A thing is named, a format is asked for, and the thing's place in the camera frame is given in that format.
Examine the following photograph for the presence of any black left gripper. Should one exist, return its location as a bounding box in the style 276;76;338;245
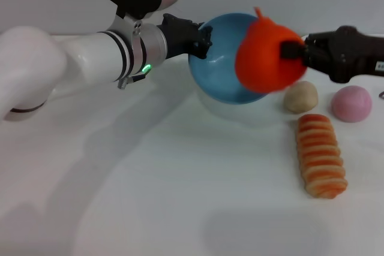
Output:
155;13;214;60

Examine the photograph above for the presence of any silver plug with thin cable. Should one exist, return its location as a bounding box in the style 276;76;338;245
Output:
117;71;151;90

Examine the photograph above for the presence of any orange striped bread roll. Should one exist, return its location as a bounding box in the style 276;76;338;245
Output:
295;113;349;200

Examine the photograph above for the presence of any pink round bun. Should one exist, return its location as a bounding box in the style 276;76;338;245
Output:
331;85;373;124

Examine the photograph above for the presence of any orange toy fruit with stem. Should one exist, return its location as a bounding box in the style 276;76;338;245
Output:
235;6;308;94

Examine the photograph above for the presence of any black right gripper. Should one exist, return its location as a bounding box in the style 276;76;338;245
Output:
280;25;384;84

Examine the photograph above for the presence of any beige round bun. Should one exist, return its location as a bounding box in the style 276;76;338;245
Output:
283;80;319;115

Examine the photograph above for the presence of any blue bowl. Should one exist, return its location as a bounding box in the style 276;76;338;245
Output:
188;13;271;106

